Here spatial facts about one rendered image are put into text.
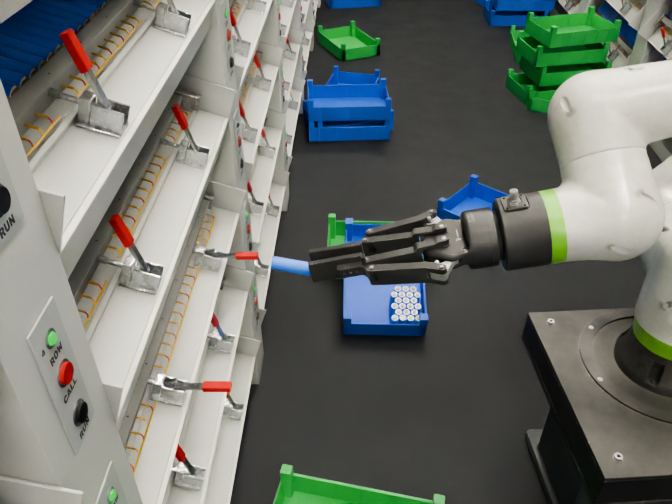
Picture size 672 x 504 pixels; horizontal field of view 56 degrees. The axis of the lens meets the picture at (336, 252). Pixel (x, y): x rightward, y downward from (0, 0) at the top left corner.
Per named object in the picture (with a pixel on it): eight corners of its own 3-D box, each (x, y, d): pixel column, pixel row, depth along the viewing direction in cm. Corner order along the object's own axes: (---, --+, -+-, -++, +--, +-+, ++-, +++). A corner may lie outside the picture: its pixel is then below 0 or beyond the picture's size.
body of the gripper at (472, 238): (487, 192, 81) (415, 205, 82) (500, 231, 74) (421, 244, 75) (491, 239, 85) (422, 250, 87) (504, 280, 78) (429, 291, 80)
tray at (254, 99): (274, 82, 173) (288, 33, 165) (241, 204, 125) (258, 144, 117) (201, 58, 170) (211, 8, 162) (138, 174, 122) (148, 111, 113)
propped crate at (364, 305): (425, 336, 155) (428, 320, 149) (342, 334, 156) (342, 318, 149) (419, 236, 172) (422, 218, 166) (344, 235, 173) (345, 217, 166)
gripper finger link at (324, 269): (365, 269, 82) (366, 273, 82) (313, 278, 83) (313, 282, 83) (361, 251, 80) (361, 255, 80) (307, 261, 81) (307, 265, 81)
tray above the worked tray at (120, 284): (223, 141, 106) (242, 65, 98) (111, 452, 58) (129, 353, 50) (100, 104, 103) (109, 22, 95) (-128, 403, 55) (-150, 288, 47)
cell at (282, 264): (273, 253, 82) (322, 262, 83) (272, 258, 84) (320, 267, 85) (270, 266, 82) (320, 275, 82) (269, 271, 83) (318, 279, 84)
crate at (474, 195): (556, 230, 191) (562, 207, 186) (524, 261, 179) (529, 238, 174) (470, 194, 206) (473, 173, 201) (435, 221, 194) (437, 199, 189)
